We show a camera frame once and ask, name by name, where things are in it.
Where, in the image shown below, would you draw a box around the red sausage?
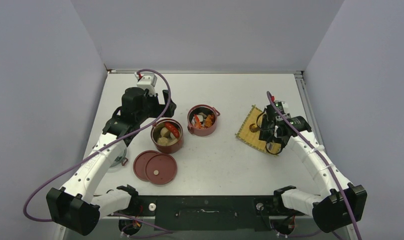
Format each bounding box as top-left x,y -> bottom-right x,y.
164,122 -> 180,139

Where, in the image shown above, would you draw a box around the red round lid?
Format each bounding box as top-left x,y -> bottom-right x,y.
144,153 -> 178,185
133,150 -> 159,182

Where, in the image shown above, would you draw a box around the orange food pieces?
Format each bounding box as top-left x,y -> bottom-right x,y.
192,114 -> 215,130

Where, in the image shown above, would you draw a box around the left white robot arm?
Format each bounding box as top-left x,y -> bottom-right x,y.
46,87 -> 176,236

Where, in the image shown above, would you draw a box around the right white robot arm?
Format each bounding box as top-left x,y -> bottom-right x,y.
258,102 -> 368,233

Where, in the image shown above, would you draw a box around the bamboo mat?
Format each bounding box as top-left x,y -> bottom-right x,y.
235,104 -> 270,155

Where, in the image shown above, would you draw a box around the glass lid with red clip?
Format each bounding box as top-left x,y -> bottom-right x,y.
110,148 -> 127,168

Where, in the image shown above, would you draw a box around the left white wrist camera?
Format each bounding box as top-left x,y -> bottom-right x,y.
134,72 -> 157,97

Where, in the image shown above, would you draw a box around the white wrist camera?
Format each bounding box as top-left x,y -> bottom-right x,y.
134,72 -> 157,97
271,101 -> 291,118

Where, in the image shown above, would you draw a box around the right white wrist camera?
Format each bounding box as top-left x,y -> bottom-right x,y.
271,101 -> 291,118

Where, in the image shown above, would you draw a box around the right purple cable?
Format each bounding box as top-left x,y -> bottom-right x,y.
266,91 -> 363,240

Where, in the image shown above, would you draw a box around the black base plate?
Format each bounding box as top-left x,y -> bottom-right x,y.
119,195 -> 301,231

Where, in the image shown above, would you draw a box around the aluminium rail frame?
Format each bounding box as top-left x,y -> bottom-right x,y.
57,68 -> 358,240

